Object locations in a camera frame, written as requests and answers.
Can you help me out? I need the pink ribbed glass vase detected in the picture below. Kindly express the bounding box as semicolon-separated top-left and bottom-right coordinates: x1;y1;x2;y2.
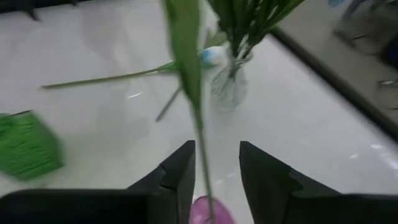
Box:
188;195;236;224

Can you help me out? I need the dark purple artificial tulip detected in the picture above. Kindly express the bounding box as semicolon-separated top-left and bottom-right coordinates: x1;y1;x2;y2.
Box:
161;0;216;224

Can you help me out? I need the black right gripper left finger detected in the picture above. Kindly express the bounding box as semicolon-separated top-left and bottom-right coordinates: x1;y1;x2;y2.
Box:
0;139;197;224

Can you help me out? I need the clear fluted glass vase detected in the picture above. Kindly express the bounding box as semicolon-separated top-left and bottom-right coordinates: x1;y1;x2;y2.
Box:
210;51;250;111

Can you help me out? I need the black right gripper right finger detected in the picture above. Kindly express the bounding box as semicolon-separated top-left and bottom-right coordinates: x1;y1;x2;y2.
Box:
238;141;398;224

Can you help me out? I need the white artificial tulip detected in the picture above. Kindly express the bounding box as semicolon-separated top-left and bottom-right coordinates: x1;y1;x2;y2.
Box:
40;45;227;91

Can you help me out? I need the green square glass vase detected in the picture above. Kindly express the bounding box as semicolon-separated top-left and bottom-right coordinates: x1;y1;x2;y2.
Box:
0;110;65;182

